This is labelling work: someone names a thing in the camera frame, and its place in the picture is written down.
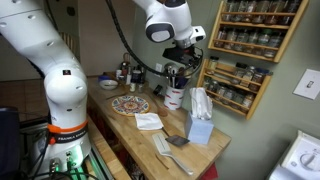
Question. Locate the white tissue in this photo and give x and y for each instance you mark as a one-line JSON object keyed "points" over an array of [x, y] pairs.
{"points": [[201, 104]]}

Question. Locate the white wall outlet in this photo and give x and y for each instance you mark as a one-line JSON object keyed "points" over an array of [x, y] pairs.
{"points": [[158, 69]]}

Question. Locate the wooden spoon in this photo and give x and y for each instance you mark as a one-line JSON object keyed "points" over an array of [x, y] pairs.
{"points": [[160, 111]]}

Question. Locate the blue tissue box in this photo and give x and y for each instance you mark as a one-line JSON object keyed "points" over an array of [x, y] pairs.
{"points": [[198, 130]]}

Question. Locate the white appliance with dial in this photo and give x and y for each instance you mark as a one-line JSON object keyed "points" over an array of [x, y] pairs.
{"points": [[301, 161]]}

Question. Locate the wooden spice rack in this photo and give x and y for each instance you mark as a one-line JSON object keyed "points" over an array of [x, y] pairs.
{"points": [[259, 29], [237, 89]]}

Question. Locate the white plastic spatula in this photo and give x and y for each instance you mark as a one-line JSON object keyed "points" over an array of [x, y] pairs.
{"points": [[164, 150]]}

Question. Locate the white paper napkin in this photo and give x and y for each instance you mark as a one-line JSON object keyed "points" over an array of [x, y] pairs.
{"points": [[148, 121]]}

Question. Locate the lower wooden spice rack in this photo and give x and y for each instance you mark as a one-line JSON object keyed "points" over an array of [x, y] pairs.
{"points": [[237, 89]]}

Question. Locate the white light switch plate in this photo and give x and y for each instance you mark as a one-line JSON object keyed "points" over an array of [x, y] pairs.
{"points": [[309, 84]]}

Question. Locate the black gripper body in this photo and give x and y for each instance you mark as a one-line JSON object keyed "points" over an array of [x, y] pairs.
{"points": [[186, 56]]}

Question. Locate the upper wooden spice rack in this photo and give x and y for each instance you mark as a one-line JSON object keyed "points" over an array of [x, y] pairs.
{"points": [[259, 29]]}

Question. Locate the white ceramic bowl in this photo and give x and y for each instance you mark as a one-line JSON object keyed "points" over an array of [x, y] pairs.
{"points": [[108, 84]]}

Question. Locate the white chili pattern utensil crock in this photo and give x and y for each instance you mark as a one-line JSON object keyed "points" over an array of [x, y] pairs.
{"points": [[173, 98]]}

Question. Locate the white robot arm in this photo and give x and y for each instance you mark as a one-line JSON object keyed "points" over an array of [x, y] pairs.
{"points": [[28, 29]]}

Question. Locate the colourful floral ceramic plate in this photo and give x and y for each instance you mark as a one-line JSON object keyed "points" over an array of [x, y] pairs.
{"points": [[130, 105]]}

